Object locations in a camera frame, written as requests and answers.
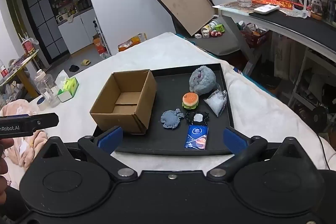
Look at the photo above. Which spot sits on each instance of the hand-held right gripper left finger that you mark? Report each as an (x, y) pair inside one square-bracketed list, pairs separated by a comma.
[(110, 138)]

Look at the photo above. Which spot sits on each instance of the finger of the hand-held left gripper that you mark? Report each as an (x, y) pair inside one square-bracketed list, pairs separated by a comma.
[(13, 116), (44, 121)]

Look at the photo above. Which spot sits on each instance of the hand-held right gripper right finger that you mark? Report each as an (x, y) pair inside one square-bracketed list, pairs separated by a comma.
[(235, 142)]

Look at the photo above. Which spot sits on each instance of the brown cardboard box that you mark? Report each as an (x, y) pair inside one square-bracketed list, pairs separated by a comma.
[(115, 121)]

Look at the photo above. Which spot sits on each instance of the small tissue packet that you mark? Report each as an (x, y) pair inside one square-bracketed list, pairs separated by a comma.
[(195, 137)]

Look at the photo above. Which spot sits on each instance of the clear plastic bag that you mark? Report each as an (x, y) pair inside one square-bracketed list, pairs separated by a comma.
[(215, 104)]

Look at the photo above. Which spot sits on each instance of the black heart plush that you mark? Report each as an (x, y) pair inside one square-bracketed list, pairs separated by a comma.
[(190, 117)]

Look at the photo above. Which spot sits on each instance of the black tray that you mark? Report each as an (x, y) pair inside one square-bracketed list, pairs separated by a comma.
[(168, 140)]

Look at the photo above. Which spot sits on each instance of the small burger plush toy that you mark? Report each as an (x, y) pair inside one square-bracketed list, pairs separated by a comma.
[(190, 100)]

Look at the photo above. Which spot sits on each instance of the denim apple plush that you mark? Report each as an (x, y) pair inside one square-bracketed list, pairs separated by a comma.
[(169, 120)]

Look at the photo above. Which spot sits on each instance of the grey fluffy plush toy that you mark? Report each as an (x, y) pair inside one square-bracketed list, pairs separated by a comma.
[(202, 82)]

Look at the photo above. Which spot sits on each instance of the person's left hand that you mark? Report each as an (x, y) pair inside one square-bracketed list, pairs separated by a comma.
[(6, 146)]

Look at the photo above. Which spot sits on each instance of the pink fluffy blanket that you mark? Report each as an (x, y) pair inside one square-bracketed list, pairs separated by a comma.
[(34, 145)]

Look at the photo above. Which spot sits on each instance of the green tissue box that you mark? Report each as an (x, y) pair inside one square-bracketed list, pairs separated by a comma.
[(69, 86)]

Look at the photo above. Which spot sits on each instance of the round yellow-edged table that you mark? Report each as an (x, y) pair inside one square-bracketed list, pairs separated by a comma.
[(18, 66)]

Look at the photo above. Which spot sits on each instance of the black slipper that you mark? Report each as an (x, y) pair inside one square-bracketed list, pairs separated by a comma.
[(74, 68)]

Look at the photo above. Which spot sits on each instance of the red can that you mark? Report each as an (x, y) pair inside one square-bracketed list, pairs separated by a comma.
[(28, 47)]

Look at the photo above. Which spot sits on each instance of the yellow slipper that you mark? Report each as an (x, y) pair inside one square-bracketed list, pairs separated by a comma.
[(85, 62)]

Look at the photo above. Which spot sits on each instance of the black floor fan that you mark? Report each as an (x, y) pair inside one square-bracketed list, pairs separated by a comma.
[(319, 119)]

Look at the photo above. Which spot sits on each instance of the orange cardboard box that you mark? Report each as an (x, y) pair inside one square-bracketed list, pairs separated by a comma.
[(99, 45)]

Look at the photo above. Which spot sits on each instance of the white kitchen cabinet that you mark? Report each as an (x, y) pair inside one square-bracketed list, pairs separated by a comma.
[(78, 32)]

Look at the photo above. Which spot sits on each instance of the orange snack bag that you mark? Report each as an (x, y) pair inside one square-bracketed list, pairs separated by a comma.
[(131, 44)]

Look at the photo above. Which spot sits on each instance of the grey padded bench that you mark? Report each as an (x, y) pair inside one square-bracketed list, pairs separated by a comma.
[(223, 45)]

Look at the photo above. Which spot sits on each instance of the black framed glass door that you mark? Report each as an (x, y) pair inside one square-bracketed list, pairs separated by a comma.
[(44, 22)]

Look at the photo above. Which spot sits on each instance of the white narrow rack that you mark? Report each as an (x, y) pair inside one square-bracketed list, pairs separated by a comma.
[(101, 35)]

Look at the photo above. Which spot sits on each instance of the red plastic basket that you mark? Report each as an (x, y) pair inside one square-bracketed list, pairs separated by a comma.
[(256, 39)]

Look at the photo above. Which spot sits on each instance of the red toy figures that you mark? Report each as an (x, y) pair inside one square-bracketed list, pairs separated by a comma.
[(215, 34)]

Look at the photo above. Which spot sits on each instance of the white charger plug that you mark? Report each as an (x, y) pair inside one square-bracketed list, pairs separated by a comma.
[(197, 36)]

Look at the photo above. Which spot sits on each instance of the green toy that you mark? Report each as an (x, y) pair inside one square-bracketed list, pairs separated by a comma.
[(220, 28)]

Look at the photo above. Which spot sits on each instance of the white jar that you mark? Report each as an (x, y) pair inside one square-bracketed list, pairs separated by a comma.
[(208, 27)]

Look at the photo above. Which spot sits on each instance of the white desk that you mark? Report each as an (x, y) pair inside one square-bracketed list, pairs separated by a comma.
[(233, 12)]

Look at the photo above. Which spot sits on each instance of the black desk mat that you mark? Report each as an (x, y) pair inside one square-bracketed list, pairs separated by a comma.
[(288, 22)]

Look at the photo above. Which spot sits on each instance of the white flat device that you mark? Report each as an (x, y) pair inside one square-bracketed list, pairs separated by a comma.
[(266, 9)]

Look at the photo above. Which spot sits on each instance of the red patterned long box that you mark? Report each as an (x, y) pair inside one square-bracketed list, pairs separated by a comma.
[(275, 1)]

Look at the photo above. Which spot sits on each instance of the open black flat box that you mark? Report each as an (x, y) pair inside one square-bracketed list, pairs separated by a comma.
[(181, 3)]

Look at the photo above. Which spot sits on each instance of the panda figurine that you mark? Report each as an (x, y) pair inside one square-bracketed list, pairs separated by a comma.
[(317, 6)]

